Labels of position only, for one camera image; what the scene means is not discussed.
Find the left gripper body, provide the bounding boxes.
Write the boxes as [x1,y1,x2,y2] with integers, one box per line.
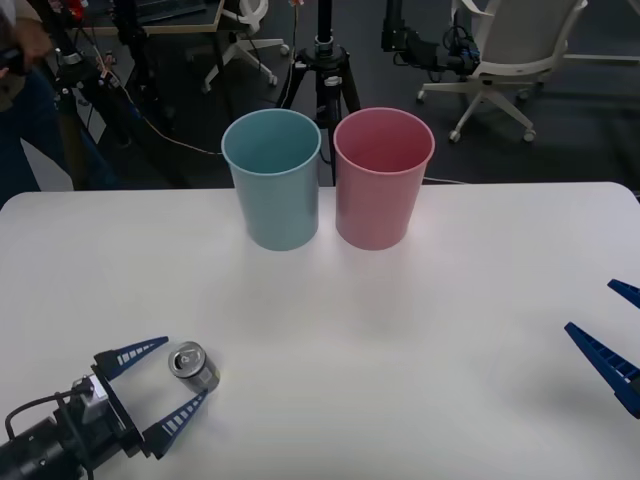
[53,365,153,464]

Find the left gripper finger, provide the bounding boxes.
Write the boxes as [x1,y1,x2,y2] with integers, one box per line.
[93,335,170,382]
[143,389,211,461]

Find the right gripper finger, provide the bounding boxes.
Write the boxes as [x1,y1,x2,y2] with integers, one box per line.
[563,321,640,420]
[607,278,640,307]

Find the grey drink can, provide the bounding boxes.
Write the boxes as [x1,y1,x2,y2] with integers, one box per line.
[167,340,222,394]

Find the person's hand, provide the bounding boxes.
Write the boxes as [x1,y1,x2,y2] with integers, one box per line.
[17,18,55,65]

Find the pale blue waste bin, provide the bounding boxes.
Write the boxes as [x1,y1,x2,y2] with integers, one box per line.
[220,108,322,252]

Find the person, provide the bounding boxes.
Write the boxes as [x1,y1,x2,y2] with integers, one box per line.
[0,0,117,194]

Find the black tripod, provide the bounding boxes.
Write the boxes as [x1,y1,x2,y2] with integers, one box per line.
[37,0,177,191]
[276,0,363,186]

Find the pink waste bin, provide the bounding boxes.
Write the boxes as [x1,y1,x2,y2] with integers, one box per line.
[333,106,436,251]

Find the white office chair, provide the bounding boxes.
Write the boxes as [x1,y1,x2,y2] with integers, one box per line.
[416,0,589,144]
[201,0,291,94]

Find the desk with wooden edge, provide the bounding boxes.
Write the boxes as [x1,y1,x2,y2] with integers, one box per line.
[64,0,226,37]

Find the thin yellow cable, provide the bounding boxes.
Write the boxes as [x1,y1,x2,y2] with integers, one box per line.
[74,22,224,156]

